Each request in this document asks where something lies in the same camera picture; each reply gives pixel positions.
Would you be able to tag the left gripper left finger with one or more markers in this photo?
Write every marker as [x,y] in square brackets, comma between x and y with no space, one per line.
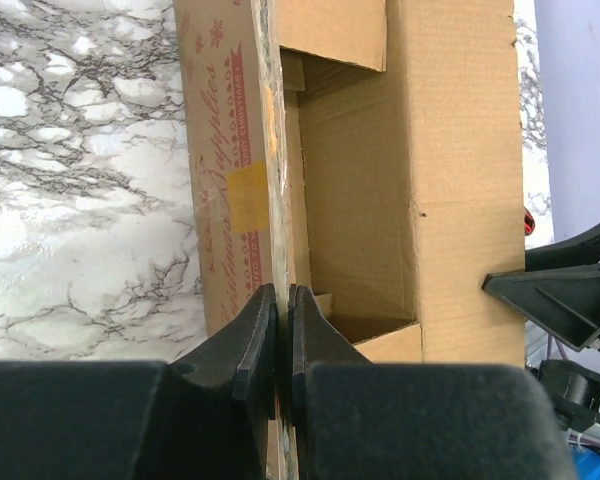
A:
[203,416]

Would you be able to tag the red utility knife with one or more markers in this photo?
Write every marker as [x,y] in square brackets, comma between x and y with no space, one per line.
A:
[529,223]

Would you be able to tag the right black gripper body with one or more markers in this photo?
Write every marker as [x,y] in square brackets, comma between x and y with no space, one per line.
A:
[574,392]

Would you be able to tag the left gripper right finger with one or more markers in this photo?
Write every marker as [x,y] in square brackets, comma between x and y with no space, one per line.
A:
[355,419]

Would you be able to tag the brown cardboard express box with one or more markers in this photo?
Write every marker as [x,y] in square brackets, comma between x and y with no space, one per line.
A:
[369,150]

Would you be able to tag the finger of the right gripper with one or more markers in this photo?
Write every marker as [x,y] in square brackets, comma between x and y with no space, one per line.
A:
[558,290]

